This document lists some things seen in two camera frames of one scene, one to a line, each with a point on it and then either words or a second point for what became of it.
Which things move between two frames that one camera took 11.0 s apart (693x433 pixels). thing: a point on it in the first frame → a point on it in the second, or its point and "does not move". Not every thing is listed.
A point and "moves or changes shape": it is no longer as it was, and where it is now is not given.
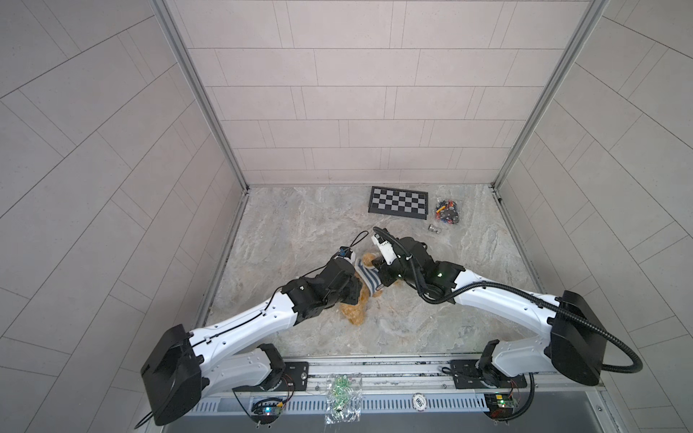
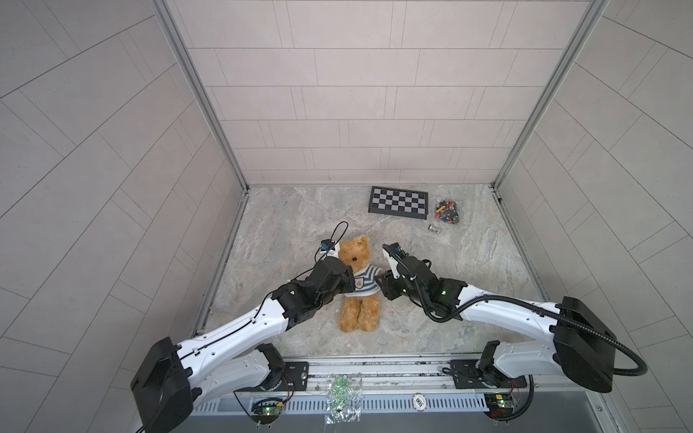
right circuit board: (500, 406) does not move
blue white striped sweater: (370, 276) moves or changes shape
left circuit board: (265, 411) does not move
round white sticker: (420, 401) does not move
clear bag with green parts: (343, 402) does not move
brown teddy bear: (355, 313) moves or changes shape
